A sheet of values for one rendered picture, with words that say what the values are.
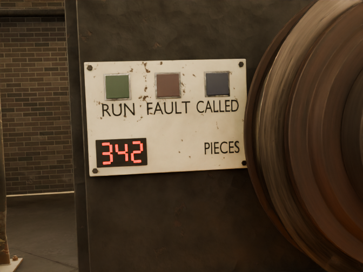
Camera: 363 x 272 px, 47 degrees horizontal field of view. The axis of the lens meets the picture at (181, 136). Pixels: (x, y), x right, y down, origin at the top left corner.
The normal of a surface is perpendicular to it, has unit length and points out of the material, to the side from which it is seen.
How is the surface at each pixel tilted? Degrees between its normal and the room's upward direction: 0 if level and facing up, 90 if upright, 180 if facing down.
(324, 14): 90
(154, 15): 90
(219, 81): 90
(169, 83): 90
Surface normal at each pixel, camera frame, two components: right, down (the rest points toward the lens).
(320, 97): -0.79, -0.22
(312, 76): 0.13, 0.05
